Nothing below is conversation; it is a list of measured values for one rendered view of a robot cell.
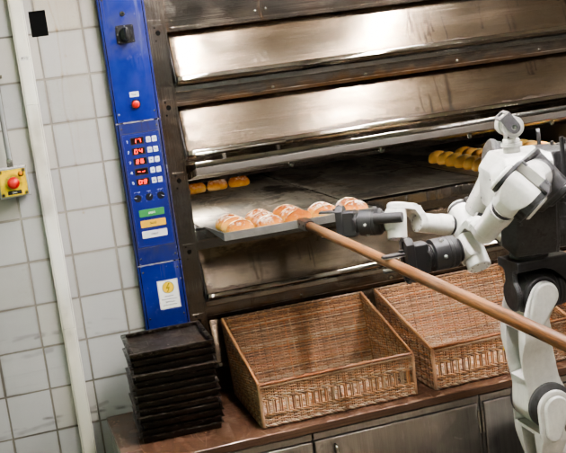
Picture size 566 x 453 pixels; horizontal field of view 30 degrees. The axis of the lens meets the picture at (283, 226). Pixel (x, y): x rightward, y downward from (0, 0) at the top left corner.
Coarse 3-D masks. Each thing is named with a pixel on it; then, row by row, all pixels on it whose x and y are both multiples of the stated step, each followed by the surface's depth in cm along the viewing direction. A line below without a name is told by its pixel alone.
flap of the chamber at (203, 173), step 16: (560, 112) 400; (464, 128) 390; (480, 128) 391; (352, 144) 378; (368, 144) 380; (384, 144) 381; (400, 144) 388; (416, 144) 405; (256, 160) 369; (272, 160) 370; (288, 160) 372; (304, 160) 383; (192, 176) 371; (208, 176) 378
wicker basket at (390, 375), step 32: (224, 320) 383; (256, 320) 388; (288, 320) 391; (320, 320) 394; (352, 320) 396; (384, 320) 377; (256, 352) 386; (288, 352) 389; (320, 352) 392; (352, 352) 395; (384, 352) 384; (256, 384) 343; (288, 384) 346; (320, 384) 349; (352, 384) 352; (384, 384) 355; (416, 384) 358; (256, 416) 353; (288, 416) 347
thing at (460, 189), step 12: (408, 192) 406; (420, 192) 404; (432, 192) 405; (444, 192) 407; (456, 192) 408; (468, 192) 410; (372, 204) 399; (384, 204) 400; (204, 228) 384; (204, 240) 382
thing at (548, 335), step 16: (336, 240) 322; (352, 240) 313; (368, 256) 296; (400, 272) 274; (416, 272) 265; (432, 288) 255; (448, 288) 246; (464, 304) 239; (480, 304) 231; (496, 304) 227; (512, 320) 216; (528, 320) 212; (544, 336) 204; (560, 336) 200
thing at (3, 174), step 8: (0, 168) 355; (8, 168) 353; (16, 168) 353; (24, 168) 354; (0, 176) 352; (8, 176) 353; (16, 176) 354; (24, 176) 354; (0, 184) 352; (24, 184) 355; (0, 192) 353; (8, 192) 353; (16, 192) 354; (24, 192) 355
